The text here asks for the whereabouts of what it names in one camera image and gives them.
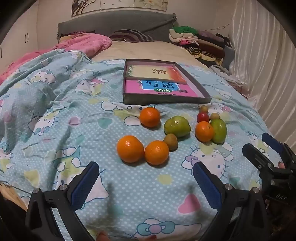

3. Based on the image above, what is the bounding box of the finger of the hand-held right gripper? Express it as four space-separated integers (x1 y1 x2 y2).
242 143 275 173
262 132 295 168

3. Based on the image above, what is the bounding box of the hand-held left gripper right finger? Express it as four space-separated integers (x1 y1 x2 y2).
192 161 270 241

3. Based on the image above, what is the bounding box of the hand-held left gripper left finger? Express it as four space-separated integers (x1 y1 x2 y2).
24 161 100 241

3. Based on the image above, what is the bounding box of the orange mandarin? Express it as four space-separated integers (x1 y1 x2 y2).
139 107 161 128
195 121 214 142
116 135 144 163
144 140 170 165

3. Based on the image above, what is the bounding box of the brown kiwi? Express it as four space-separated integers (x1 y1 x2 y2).
163 133 178 151

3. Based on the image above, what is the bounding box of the red cherry tomato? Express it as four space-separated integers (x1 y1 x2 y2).
197 112 210 123

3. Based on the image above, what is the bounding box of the large round green fruit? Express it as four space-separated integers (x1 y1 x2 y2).
164 115 191 138

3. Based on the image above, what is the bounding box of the shallow grey cardboard box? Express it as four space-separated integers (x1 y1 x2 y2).
122 59 212 105

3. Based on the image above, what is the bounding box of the oblong green fruit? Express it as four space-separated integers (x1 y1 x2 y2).
210 119 227 143

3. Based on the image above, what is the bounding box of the blue cartoon printed blanket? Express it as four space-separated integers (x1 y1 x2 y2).
0 49 278 241

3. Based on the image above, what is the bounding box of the white satin curtain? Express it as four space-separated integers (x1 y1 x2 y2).
228 0 296 130

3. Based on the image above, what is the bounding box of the white crumpled cloth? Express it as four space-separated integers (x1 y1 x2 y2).
209 64 243 84

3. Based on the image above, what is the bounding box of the pink book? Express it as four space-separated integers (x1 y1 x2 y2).
125 79 199 98

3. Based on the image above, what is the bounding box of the pile of folded clothes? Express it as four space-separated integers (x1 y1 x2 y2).
169 26 232 62

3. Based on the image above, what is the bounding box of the cream and orange book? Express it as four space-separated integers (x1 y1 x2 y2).
126 65 188 84

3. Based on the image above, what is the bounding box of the pink quilt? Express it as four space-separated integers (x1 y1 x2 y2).
0 34 112 85

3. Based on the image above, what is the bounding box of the beige bed sheet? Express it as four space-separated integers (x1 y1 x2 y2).
91 40 208 69

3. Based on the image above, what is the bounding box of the brown pillow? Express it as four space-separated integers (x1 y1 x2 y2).
60 30 96 39

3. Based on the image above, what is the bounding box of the striped pillow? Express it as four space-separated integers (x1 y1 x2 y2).
109 29 154 42

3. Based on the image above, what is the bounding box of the white wardrobe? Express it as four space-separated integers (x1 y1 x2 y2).
0 14 38 67

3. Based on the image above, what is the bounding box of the grey padded headboard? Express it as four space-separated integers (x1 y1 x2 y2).
57 10 178 42

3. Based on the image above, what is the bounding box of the wall painting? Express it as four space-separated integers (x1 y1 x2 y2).
71 0 168 16

